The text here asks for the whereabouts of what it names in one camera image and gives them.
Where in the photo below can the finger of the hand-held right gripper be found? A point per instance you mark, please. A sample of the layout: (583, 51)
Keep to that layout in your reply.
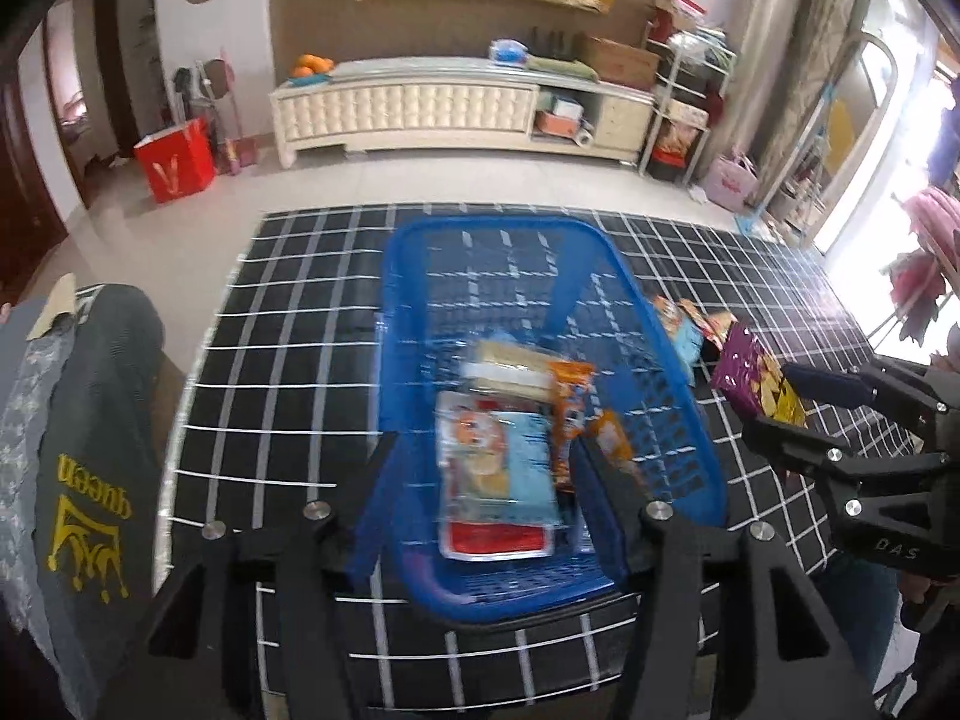
(825, 386)
(795, 442)

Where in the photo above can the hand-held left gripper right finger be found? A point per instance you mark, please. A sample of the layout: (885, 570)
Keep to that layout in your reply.
(600, 487)

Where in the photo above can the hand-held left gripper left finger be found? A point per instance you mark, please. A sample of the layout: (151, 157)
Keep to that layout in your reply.
(379, 480)

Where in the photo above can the orange cartoon snack packet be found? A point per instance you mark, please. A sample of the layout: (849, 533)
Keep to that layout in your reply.
(611, 439)

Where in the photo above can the purple snack packet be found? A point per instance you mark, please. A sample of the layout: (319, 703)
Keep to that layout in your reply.
(750, 375)

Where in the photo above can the light blue snack packet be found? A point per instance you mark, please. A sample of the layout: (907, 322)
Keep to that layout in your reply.
(517, 465)
(682, 337)

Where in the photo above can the white band cracker packet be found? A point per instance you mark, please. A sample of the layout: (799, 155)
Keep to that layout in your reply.
(510, 367)

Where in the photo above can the blue plastic basket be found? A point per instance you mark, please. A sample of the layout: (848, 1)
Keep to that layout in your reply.
(480, 600)

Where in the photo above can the person's leg in jeans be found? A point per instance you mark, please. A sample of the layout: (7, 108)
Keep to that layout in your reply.
(862, 615)

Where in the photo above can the red yellow snack packet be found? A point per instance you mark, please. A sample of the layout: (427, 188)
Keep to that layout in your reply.
(718, 330)

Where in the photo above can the black checkered tablecloth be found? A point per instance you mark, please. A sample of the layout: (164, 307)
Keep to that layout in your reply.
(300, 315)

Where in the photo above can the pink hanging clothes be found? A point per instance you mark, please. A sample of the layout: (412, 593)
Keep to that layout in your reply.
(930, 217)

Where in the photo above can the pink gift bag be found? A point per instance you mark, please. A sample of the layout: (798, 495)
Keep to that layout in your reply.
(731, 180)

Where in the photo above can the white metal shelf rack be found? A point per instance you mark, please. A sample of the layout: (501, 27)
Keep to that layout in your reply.
(679, 142)

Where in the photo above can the grey garment with gold print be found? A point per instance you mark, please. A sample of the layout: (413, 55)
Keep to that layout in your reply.
(97, 405)

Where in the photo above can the white paper roll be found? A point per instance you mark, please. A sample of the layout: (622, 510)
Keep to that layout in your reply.
(585, 136)

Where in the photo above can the grey lace cloth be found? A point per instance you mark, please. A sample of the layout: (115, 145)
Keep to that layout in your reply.
(26, 427)

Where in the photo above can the pink broom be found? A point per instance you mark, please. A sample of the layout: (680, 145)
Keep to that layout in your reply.
(232, 150)

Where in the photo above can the orange box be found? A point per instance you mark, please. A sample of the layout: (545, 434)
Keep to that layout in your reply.
(556, 124)

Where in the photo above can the white tufted cabinet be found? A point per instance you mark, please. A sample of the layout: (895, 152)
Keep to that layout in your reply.
(405, 109)

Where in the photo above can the red paper bag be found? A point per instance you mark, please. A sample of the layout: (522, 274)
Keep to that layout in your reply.
(176, 165)

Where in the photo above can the cardboard box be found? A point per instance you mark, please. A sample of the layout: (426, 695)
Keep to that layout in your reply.
(619, 64)

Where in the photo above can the green cushion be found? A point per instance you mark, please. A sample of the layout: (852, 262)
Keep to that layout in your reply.
(562, 69)

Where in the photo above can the pile of oranges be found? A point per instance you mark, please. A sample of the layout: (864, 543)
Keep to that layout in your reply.
(311, 66)

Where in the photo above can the blue bag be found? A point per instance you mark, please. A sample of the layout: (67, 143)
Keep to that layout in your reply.
(508, 51)

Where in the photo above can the brown wooden door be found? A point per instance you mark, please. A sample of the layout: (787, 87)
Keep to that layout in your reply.
(30, 187)

